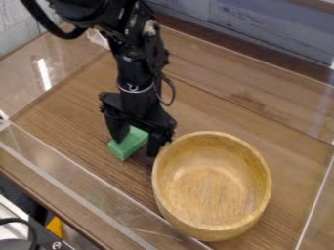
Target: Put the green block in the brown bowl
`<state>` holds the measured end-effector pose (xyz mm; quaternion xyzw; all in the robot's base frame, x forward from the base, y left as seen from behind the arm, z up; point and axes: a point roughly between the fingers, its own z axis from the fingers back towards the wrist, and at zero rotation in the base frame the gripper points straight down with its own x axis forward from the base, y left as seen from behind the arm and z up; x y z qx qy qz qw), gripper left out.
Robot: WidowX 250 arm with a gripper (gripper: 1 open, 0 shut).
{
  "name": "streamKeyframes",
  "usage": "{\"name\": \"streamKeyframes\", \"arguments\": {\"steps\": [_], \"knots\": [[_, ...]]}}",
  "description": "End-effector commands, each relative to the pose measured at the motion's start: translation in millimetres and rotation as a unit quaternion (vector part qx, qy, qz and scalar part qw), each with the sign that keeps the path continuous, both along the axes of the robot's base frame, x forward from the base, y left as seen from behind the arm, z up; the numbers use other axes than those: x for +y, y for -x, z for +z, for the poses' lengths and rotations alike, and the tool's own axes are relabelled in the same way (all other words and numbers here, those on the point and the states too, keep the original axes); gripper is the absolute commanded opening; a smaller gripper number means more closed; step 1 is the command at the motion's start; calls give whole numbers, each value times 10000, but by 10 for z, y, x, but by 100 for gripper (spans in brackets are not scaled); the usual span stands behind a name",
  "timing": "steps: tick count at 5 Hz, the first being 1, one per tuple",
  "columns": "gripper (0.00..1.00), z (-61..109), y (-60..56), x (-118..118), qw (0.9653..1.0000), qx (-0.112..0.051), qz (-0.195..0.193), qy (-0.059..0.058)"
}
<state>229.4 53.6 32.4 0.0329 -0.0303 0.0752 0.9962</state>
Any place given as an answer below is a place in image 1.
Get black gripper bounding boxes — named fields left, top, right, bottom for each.
left=99, top=87, right=177, bottom=157

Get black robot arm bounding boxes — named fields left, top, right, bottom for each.
left=20, top=0, right=177, bottom=157

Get black cable lower left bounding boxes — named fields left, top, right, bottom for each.
left=0, top=217, right=40, bottom=250

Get green rectangular block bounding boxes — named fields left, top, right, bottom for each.
left=107, top=126, right=149, bottom=161

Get black device yellow sticker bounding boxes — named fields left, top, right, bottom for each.
left=27, top=211, right=102, bottom=250

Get brown wooden bowl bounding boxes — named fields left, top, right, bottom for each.
left=151, top=131, right=273, bottom=242

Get clear acrylic tray walls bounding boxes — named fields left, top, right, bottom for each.
left=0, top=29, right=334, bottom=250

